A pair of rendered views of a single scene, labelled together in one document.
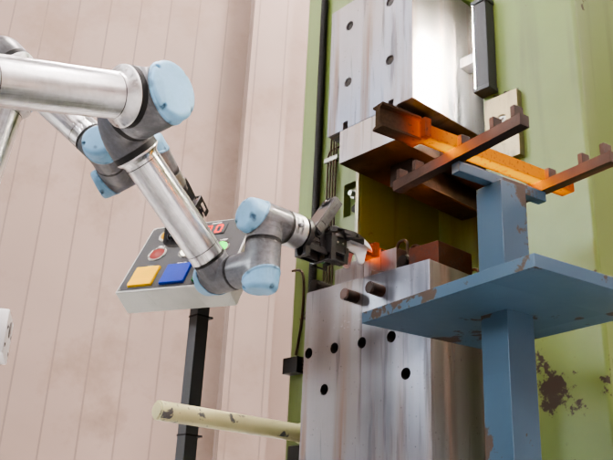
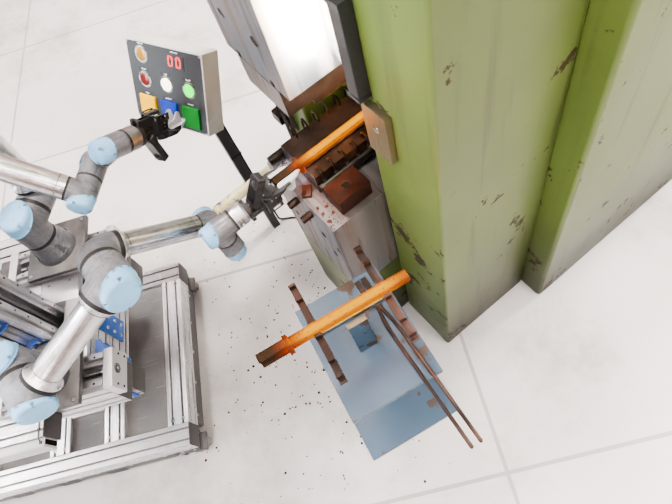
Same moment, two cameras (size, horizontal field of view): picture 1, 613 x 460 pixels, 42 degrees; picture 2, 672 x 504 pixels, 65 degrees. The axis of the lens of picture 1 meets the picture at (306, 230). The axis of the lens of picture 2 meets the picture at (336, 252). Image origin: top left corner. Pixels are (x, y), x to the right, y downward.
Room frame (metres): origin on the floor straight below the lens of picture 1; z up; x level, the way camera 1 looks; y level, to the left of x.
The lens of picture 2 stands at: (0.76, -0.60, 2.28)
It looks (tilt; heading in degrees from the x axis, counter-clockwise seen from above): 60 degrees down; 25
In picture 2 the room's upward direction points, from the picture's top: 24 degrees counter-clockwise
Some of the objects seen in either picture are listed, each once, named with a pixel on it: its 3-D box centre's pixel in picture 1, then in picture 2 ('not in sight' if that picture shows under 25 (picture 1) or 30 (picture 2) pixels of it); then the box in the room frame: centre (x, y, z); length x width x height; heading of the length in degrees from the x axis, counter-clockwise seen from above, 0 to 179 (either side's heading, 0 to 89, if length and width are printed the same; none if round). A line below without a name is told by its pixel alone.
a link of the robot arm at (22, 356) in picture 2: not in sight; (10, 365); (1.11, 0.67, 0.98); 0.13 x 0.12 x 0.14; 46
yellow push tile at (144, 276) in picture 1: (144, 277); (150, 104); (2.06, 0.43, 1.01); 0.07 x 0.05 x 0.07; 66
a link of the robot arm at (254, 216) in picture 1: (264, 221); (219, 230); (1.53, 0.09, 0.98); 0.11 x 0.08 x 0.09; 131
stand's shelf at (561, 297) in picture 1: (506, 309); (365, 340); (1.26, -0.34, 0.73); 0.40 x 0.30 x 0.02; 31
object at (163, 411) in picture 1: (233, 422); (255, 181); (1.97, 0.15, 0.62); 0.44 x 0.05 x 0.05; 131
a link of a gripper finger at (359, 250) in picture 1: (360, 252); (290, 183); (1.69, -0.13, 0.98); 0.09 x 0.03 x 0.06; 127
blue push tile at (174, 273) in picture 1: (176, 274); (170, 111); (2.02, 0.34, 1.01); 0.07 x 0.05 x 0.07; 66
